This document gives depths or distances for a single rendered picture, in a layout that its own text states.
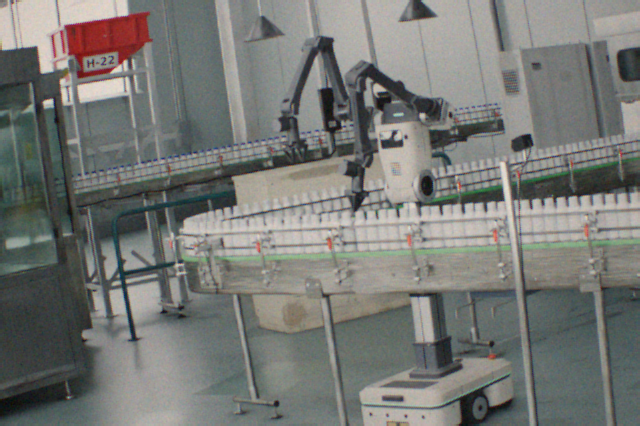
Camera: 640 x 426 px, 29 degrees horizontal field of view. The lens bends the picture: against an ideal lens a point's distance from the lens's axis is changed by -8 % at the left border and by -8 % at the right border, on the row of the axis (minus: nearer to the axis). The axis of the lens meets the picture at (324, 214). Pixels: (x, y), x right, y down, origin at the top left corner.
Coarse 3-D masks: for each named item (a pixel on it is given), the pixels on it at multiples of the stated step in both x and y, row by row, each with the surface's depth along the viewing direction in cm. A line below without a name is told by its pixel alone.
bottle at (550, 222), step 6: (546, 198) 495; (552, 198) 492; (546, 204) 492; (552, 204) 492; (546, 210) 492; (552, 210) 491; (546, 222) 492; (552, 222) 491; (546, 228) 493; (552, 228) 491; (546, 234) 494; (552, 234) 492; (558, 234) 492; (552, 240) 492; (558, 240) 493
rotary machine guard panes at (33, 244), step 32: (0, 96) 794; (0, 128) 793; (32, 128) 811; (0, 160) 793; (32, 160) 811; (0, 192) 792; (32, 192) 810; (0, 224) 791; (32, 224) 809; (0, 256) 789; (32, 256) 807
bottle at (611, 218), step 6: (606, 198) 472; (612, 198) 471; (606, 204) 472; (612, 204) 470; (606, 216) 472; (612, 216) 470; (606, 222) 472; (612, 222) 470; (606, 234) 474; (612, 234) 471; (618, 234) 471
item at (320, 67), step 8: (312, 0) 1182; (312, 8) 1182; (312, 16) 1182; (312, 24) 1182; (312, 32) 1183; (320, 56) 1186; (320, 64) 1186; (320, 72) 1186; (320, 80) 1187; (328, 136) 1192; (328, 144) 1195; (336, 152) 1194
